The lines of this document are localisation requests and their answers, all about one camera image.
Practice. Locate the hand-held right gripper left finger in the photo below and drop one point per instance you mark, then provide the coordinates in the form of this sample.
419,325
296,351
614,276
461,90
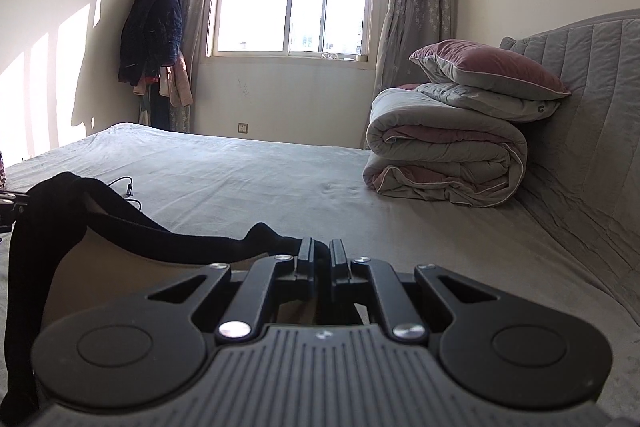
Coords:
312,262

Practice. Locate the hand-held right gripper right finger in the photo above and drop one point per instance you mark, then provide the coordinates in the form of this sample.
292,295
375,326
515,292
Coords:
337,264

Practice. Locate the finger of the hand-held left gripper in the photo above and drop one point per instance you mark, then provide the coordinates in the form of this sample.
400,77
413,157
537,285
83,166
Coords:
10,207

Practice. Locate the black fleece-lined pants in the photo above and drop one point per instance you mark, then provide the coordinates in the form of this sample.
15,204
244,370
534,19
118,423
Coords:
125,217

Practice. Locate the grey bed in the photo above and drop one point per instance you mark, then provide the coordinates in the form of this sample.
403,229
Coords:
250,177

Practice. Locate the folded grey maroon quilt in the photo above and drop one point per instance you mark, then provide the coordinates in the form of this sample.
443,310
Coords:
440,147

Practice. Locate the pink hanging jacket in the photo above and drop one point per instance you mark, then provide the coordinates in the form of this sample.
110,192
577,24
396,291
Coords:
180,87

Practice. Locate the dark hanging jacket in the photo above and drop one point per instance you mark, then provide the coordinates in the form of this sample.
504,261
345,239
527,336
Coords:
150,27

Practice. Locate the maroon and grey pillow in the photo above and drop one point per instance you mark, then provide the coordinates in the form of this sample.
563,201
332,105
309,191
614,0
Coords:
480,62

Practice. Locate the grey quilted headboard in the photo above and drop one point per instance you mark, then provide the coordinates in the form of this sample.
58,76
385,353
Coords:
590,107

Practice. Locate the wall socket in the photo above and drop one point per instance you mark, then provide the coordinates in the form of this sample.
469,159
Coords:
243,127

